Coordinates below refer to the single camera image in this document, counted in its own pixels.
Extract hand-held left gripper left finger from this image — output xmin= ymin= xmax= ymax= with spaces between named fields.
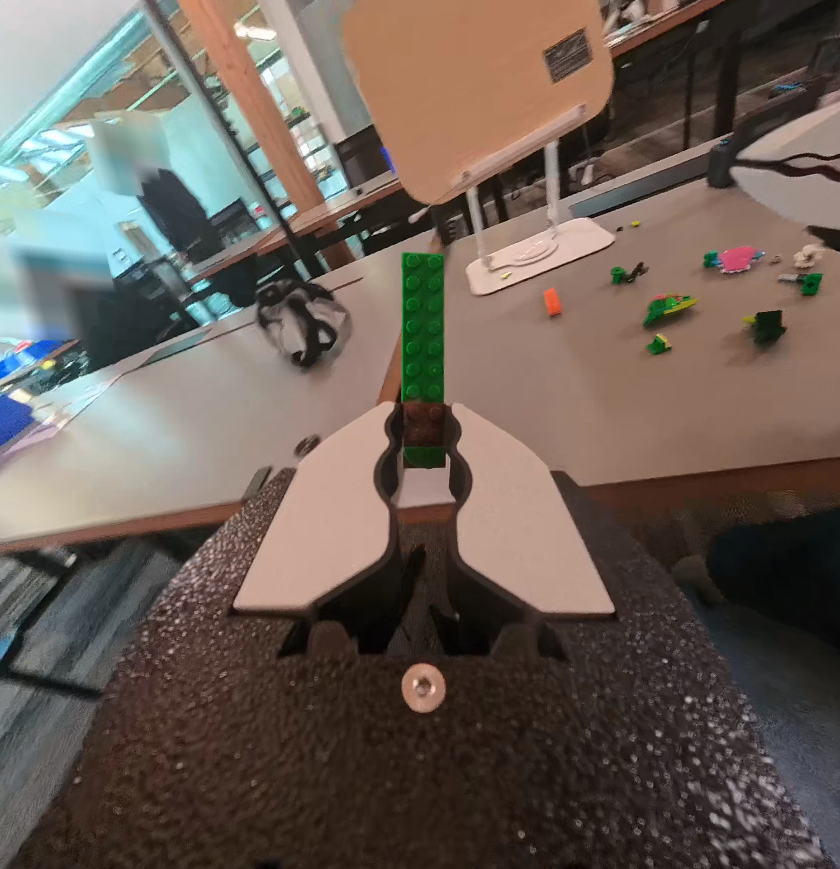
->
xmin=232 ymin=404 xmax=401 ymax=616

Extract blue storage bin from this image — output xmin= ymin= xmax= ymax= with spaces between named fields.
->
xmin=0 ymin=390 xmax=41 ymax=463

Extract long green lego plate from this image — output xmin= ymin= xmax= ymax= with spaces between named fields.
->
xmin=401 ymin=253 xmax=455 ymax=469

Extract person's leg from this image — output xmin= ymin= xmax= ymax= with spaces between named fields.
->
xmin=705 ymin=506 xmax=840 ymax=612

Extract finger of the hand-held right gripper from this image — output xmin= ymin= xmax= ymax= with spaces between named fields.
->
xmin=734 ymin=168 xmax=840 ymax=233
xmin=734 ymin=104 xmax=840 ymax=165

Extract wooden desk lamp white base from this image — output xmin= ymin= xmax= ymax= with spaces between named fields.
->
xmin=342 ymin=0 xmax=616 ymax=296

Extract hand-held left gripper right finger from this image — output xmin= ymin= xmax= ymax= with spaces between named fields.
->
xmin=449 ymin=404 xmax=617 ymax=618

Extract green wedge build pink studs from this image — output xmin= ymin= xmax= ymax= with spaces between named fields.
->
xmin=641 ymin=292 xmax=699 ymax=329

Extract pink lego assembly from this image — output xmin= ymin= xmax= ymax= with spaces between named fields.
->
xmin=702 ymin=245 xmax=766 ymax=275

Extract spare hand-held gripper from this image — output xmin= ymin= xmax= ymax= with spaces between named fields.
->
xmin=255 ymin=276 xmax=355 ymax=369

